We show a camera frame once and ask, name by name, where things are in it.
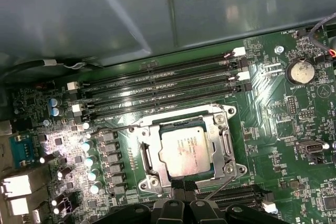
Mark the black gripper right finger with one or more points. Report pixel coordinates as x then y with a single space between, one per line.
191 208

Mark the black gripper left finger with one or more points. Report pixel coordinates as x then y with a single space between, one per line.
178 208

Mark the thin metal locking lever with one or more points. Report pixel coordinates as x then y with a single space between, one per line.
118 127
219 188

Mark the silver CPU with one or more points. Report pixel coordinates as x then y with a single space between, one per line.
183 150

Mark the metal socket cover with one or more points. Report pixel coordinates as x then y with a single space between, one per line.
155 153

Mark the black RAM slot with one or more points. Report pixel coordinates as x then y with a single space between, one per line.
244 196
161 93
244 204
244 189
168 102

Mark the CPU socket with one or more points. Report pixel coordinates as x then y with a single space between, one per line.
183 113

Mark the green motherboard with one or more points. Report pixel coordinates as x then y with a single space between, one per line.
275 142

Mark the internal USB port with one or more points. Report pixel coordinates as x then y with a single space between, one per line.
309 148

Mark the silver motherboard screw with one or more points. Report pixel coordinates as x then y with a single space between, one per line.
279 49
46 122

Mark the silver port block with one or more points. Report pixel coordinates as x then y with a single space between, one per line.
15 186

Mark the silver coin battery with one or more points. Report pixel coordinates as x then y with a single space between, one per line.
300 72

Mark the black PC case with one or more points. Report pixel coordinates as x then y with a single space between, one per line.
105 24

